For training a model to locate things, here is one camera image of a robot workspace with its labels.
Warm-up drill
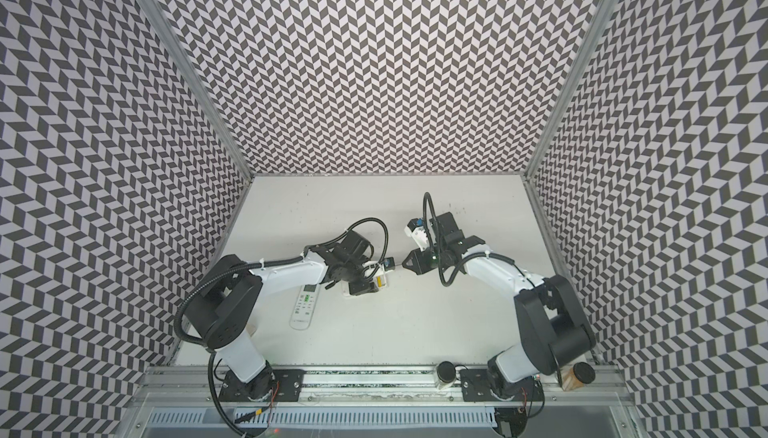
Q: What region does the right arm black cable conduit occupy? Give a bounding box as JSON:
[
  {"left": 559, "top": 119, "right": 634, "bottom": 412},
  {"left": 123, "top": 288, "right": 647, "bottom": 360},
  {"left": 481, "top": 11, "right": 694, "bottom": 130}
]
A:
[{"left": 421, "top": 191, "right": 517, "bottom": 288}]

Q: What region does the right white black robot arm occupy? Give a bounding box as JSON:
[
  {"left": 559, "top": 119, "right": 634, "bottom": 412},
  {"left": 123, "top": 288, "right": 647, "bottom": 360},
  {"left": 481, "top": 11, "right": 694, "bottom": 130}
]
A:
[{"left": 403, "top": 212, "right": 596, "bottom": 400}]

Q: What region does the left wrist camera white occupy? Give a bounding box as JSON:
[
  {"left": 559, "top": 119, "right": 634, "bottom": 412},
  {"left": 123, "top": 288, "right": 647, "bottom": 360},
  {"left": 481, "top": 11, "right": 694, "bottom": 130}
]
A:
[{"left": 375, "top": 257, "right": 396, "bottom": 275}]

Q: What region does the white remote with green buttons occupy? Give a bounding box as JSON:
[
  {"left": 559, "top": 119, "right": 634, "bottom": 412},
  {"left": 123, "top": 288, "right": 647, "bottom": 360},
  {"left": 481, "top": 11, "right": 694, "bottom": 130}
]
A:
[{"left": 289, "top": 285, "right": 320, "bottom": 331}]

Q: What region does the right wooden cylinder black cap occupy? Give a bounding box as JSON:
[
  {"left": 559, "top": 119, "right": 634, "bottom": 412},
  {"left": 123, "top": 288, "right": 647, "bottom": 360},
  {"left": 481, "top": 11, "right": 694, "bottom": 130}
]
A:
[{"left": 557, "top": 361, "right": 596, "bottom": 392}]

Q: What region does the aluminium mounting rail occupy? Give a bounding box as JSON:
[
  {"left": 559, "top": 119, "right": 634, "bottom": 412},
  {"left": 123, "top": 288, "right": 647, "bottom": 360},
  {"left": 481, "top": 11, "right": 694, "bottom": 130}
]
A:
[{"left": 131, "top": 365, "right": 633, "bottom": 407}]

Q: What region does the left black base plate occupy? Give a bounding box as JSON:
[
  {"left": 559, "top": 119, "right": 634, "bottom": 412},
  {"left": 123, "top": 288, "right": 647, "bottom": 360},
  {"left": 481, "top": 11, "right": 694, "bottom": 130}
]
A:
[{"left": 218, "top": 369, "right": 305, "bottom": 403}]

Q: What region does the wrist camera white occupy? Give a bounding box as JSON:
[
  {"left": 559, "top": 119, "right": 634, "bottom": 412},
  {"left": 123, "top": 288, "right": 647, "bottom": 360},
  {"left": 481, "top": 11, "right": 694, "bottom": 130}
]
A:
[
  {"left": 375, "top": 257, "right": 396, "bottom": 275},
  {"left": 404, "top": 218, "right": 434, "bottom": 252}
]

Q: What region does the white ventilation grille strip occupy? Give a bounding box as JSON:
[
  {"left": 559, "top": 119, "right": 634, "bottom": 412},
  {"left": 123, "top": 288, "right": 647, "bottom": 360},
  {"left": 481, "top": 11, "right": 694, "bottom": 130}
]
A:
[{"left": 147, "top": 407, "right": 497, "bottom": 430}]

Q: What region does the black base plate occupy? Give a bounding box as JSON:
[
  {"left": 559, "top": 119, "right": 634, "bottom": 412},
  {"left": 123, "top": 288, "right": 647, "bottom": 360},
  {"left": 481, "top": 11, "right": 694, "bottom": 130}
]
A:
[
  {"left": 218, "top": 369, "right": 305, "bottom": 403},
  {"left": 458, "top": 368, "right": 544, "bottom": 402}
]

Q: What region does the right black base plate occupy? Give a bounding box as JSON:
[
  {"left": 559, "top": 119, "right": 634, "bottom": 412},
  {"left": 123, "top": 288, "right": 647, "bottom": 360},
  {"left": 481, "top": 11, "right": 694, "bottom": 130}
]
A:
[{"left": 458, "top": 368, "right": 544, "bottom": 402}]

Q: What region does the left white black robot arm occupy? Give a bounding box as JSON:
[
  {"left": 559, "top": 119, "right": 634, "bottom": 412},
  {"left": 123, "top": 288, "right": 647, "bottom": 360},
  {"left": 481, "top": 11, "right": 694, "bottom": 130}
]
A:
[{"left": 173, "top": 231, "right": 375, "bottom": 401}]

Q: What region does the white remote control handled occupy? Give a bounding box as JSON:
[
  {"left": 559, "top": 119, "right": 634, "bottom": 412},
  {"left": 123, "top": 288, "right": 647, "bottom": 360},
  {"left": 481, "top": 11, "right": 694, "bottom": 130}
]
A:
[{"left": 342, "top": 274, "right": 388, "bottom": 297}]

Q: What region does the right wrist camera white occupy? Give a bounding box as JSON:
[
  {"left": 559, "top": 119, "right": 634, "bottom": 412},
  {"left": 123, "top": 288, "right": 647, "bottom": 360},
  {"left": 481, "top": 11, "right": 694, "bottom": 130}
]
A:
[{"left": 404, "top": 218, "right": 434, "bottom": 252}]

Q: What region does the middle cylinder black cap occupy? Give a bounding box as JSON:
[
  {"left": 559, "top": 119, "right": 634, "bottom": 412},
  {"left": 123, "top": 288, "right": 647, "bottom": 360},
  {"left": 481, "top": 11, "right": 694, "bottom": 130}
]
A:
[{"left": 433, "top": 361, "right": 457, "bottom": 391}]

